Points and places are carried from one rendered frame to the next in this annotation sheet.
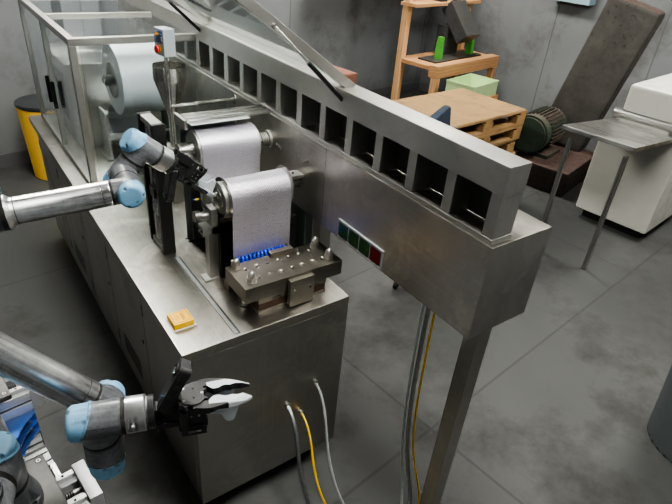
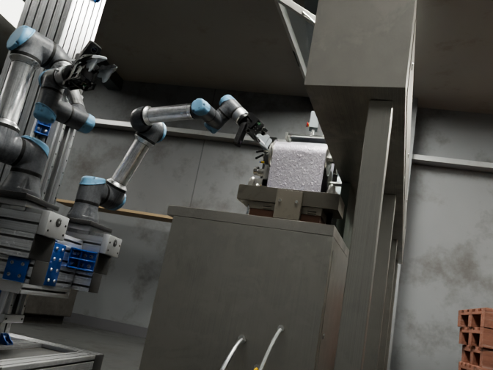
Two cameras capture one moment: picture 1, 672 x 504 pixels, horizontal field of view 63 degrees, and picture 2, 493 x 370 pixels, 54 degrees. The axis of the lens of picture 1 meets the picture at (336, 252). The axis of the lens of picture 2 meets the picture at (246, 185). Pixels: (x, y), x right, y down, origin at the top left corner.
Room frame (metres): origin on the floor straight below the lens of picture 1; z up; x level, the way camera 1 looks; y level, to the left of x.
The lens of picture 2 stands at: (0.50, -1.31, 0.57)
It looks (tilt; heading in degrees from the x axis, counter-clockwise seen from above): 14 degrees up; 58
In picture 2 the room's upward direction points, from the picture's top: 11 degrees clockwise
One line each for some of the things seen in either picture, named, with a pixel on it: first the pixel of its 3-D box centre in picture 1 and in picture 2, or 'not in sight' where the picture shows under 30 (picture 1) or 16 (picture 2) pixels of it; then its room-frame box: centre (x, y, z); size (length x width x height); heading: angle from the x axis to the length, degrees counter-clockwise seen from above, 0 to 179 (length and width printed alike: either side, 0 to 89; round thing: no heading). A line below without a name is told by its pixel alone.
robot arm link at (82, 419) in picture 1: (97, 420); (54, 80); (0.74, 0.45, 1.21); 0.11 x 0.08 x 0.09; 109
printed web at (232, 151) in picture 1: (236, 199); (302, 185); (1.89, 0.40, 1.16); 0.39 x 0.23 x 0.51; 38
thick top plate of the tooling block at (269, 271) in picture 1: (284, 270); (290, 201); (1.66, 0.18, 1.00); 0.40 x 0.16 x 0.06; 128
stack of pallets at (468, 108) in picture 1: (446, 150); not in sight; (4.70, -0.91, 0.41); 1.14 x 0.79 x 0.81; 135
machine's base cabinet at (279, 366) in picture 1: (160, 261); (296, 341); (2.48, 0.95, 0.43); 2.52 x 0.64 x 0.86; 38
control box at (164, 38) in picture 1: (162, 41); (312, 121); (2.16, 0.73, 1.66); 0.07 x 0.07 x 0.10; 48
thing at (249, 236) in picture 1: (262, 238); (293, 189); (1.74, 0.28, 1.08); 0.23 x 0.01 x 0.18; 128
